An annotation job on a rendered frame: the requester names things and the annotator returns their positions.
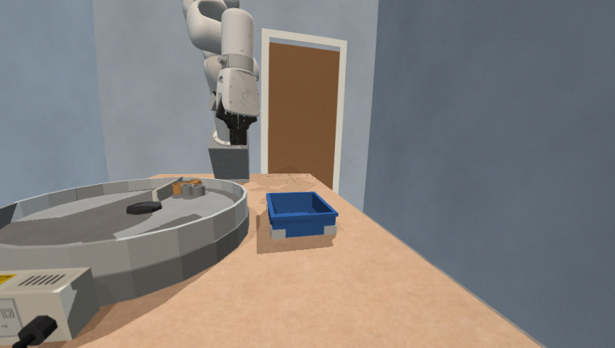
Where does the blue crate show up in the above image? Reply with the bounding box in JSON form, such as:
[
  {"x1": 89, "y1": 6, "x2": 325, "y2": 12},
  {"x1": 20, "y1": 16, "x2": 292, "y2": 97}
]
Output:
[{"x1": 266, "y1": 191, "x2": 339, "y2": 240}]

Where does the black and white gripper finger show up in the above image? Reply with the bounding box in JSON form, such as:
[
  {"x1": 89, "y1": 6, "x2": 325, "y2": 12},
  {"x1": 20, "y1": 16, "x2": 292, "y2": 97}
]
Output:
[
  {"x1": 216, "y1": 96, "x2": 240, "y2": 145},
  {"x1": 239, "y1": 115, "x2": 257, "y2": 145}
]

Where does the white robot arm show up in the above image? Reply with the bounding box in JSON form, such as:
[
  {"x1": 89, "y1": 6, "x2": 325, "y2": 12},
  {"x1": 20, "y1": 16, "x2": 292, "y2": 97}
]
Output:
[{"x1": 182, "y1": 0, "x2": 260, "y2": 146}]

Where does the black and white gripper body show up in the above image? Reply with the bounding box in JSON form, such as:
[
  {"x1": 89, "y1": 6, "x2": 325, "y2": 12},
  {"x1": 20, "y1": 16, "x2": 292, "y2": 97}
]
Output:
[{"x1": 216, "y1": 67, "x2": 260, "y2": 117}]

